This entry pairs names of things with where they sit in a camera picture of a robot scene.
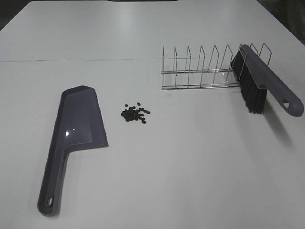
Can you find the purple plastic dustpan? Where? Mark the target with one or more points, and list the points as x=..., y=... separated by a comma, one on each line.
x=78, y=126

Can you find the chrome wire rack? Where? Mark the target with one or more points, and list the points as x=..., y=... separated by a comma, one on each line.
x=205, y=69

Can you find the pile of coffee beans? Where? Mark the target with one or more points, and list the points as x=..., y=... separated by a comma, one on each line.
x=135, y=113

